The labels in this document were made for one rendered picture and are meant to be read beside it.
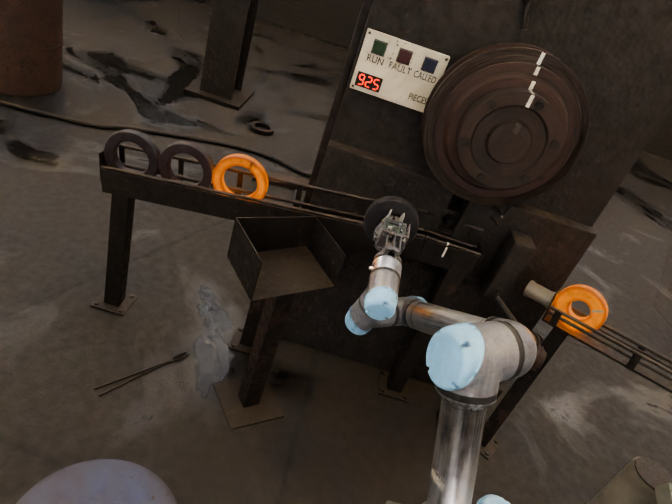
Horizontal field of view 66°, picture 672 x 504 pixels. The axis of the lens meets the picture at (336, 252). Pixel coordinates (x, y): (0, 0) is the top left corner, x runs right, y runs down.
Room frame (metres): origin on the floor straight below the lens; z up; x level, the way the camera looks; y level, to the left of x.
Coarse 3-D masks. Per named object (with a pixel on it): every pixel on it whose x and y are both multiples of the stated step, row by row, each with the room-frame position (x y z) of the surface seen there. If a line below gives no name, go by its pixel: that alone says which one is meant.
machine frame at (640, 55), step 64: (384, 0) 1.66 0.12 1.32; (448, 0) 1.67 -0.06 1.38; (512, 0) 1.69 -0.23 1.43; (576, 0) 1.70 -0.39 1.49; (640, 0) 1.71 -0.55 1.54; (448, 64) 1.68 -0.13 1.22; (576, 64) 1.70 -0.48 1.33; (640, 64) 1.72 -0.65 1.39; (384, 128) 1.67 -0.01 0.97; (640, 128) 1.72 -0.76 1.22; (320, 192) 1.61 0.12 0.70; (384, 192) 1.62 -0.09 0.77; (448, 192) 1.64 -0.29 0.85; (576, 192) 1.72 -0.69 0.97; (576, 256) 1.67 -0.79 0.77; (320, 320) 1.62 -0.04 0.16
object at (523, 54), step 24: (504, 48) 1.53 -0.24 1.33; (528, 48) 1.54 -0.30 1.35; (456, 72) 1.53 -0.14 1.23; (552, 72) 1.54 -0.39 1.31; (576, 96) 1.55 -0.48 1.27; (432, 120) 1.53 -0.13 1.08; (432, 144) 1.53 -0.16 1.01; (576, 144) 1.56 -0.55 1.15; (432, 168) 1.53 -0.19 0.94; (456, 192) 1.54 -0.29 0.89; (528, 192) 1.55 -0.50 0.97
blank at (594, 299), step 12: (576, 288) 1.46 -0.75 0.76; (588, 288) 1.45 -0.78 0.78; (564, 300) 1.46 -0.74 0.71; (576, 300) 1.45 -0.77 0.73; (588, 300) 1.43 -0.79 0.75; (600, 300) 1.42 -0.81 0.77; (600, 312) 1.41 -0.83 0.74; (564, 324) 1.44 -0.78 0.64; (576, 324) 1.42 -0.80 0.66; (588, 324) 1.41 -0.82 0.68; (600, 324) 1.40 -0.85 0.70
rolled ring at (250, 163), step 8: (224, 160) 1.50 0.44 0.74; (232, 160) 1.50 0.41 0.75; (240, 160) 1.50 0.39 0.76; (248, 160) 1.51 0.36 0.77; (256, 160) 1.53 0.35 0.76; (216, 168) 1.50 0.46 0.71; (224, 168) 1.50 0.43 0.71; (248, 168) 1.51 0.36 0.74; (256, 168) 1.51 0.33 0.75; (216, 176) 1.50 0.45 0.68; (256, 176) 1.51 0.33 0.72; (264, 176) 1.51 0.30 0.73; (216, 184) 1.50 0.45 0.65; (224, 184) 1.52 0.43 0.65; (264, 184) 1.51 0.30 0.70; (232, 192) 1.53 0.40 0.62; (256, 192) 1.51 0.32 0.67; (264, 192) 1.51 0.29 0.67; (248, 200) 1.51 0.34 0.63
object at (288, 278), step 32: (256, 224) 1.27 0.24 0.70; (288, 224) 1.34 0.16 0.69; (320, 224) 1.37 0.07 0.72; (256, 256) 1.10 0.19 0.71; (288, 256) 1.31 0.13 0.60; (320, 256) 1.32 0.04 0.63; (256, 288) 1.13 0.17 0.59; (288, 288) 1.17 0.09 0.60; (320, 288) 1.21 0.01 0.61; (256, 352) 1.22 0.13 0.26; (224, 384) 1.28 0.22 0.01; (256, 384) 1.22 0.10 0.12; (256, 416) 1.19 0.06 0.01
